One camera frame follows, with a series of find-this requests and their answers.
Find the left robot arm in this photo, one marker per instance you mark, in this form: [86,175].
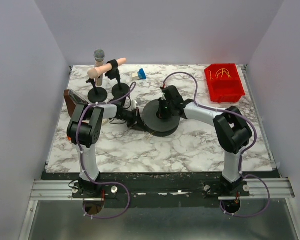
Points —
[84,130]

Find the pink wooden microphone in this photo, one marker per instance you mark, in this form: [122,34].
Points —
[96,72]

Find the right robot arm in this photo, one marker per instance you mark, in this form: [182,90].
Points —
[233,132]

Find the brown wooden metronome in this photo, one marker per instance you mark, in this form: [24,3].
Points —
[72,99]

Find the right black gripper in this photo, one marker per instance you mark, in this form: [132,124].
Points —
[162,112]

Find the red plastic bin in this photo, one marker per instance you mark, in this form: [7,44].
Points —
[224,83]

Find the black cable spool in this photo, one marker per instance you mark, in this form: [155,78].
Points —
[159,127]

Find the aluminium frame rail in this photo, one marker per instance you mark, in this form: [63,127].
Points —
[59,190]

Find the blue and white block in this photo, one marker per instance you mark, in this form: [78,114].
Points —
[139,75]

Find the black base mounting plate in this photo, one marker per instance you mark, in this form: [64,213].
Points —
[159,190]

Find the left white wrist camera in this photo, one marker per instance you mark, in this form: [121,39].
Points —
[133,104]

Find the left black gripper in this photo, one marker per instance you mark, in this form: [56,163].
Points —
[137,120]

